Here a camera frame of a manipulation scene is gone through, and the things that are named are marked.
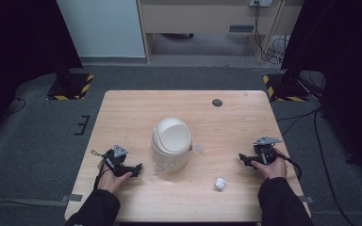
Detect light wooden cabinet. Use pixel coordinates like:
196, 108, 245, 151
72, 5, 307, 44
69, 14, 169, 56
137, 0, 305, 65

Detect right hand-held gripper black cable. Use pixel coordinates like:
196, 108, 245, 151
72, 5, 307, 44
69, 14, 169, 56
275, 152, 304, 181

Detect crumpled white paper ball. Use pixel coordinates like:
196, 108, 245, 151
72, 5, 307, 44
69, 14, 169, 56
214, 176, 227, 192

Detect left hand-held gripper black cable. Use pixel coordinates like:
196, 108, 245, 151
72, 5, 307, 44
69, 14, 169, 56
90, 149, 114, 190

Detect black floor cable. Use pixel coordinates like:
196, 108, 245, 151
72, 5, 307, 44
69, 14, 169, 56
275, 106, 356, 226
4, 97, 26, 116

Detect person's right hand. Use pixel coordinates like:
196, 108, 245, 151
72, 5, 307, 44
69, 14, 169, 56
250, 148, 288, 181

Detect black stand base hazard stripes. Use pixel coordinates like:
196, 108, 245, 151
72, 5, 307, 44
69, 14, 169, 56
262, 73, 311, 103
45, 73, 95, 102

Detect black curtain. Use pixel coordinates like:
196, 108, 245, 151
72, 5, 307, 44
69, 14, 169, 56
0, 0, 84, 149
281, 0, 362, 189

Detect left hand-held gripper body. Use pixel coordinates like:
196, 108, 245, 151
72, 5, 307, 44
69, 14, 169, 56
102, 143, 132, 178

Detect bundle of black hanging cables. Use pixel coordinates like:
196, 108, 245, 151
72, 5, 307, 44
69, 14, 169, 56
253, 1, 291, 66

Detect person's left hand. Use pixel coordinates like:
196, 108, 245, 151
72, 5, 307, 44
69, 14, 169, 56
96, 159, 133, 194

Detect hand-held gripper black cable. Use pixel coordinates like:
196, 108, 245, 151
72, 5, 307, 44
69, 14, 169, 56
275, 152, 304, 181
90, 149, 114, 190

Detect grey wall socket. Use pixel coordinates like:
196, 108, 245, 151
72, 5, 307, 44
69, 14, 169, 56
248, 0, 273, 8

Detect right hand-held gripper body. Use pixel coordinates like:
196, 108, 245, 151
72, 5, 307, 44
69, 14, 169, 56
252, 135, 283, 167

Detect white wall panel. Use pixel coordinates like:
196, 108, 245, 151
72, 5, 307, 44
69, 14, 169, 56
56, 0, 147, 58

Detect white swing-lid trash can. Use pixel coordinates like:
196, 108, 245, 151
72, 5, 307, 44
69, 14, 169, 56
151, 117, 193, 173

